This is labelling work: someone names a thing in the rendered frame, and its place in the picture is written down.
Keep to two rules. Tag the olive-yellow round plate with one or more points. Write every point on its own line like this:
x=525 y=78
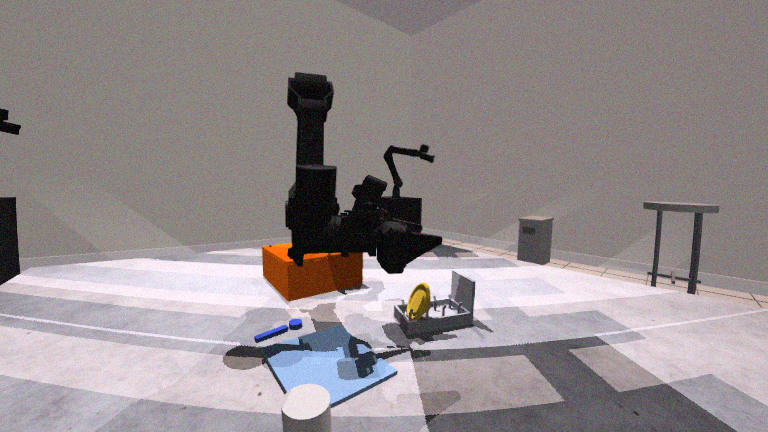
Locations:
x=419 y=301

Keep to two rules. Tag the light blue mat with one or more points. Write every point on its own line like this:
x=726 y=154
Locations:
x=331 y=358

